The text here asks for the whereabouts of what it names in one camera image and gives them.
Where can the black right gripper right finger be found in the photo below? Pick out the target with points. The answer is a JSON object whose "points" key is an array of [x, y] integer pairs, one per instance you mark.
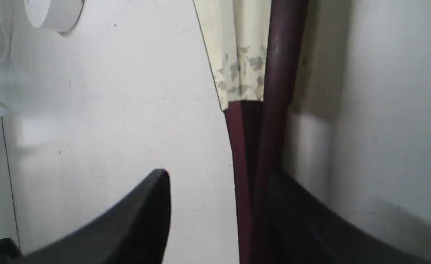
{"points": [[303, 230]]}

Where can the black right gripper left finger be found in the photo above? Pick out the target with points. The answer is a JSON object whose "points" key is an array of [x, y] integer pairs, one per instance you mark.
{"points": [[134, 231]]}

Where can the cream paper folding fan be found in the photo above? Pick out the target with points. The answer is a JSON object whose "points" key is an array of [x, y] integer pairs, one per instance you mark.
{"points": [[253, 48]]}

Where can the white desk lamp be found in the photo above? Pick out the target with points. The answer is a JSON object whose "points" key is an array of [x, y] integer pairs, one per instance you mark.
{"points": [[57, 15]]}

